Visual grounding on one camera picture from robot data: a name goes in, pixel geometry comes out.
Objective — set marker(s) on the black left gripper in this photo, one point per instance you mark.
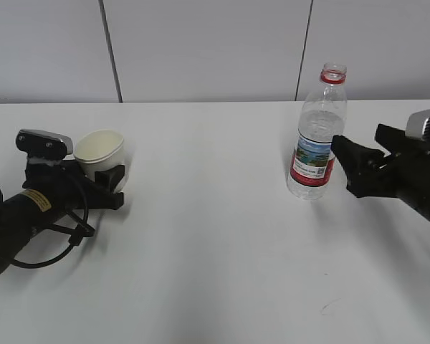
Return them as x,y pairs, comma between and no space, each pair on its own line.
52,184

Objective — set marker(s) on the clear plastic water bottle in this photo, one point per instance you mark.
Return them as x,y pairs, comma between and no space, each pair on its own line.
323,116

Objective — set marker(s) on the white paper cup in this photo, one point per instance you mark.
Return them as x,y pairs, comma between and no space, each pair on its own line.
100,151

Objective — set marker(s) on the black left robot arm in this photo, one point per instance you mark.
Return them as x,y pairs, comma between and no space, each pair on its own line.
21,220

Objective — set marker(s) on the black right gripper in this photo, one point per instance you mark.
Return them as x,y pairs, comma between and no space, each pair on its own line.
403,174

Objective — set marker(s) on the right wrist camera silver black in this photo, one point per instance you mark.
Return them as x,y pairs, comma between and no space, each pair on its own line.
418,125

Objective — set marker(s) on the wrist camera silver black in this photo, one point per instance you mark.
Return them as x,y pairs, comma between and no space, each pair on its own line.
418,125
43,147

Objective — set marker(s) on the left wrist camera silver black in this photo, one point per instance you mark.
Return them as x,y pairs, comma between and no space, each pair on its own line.
43,147

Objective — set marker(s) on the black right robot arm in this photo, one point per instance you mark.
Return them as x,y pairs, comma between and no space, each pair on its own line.
428,211

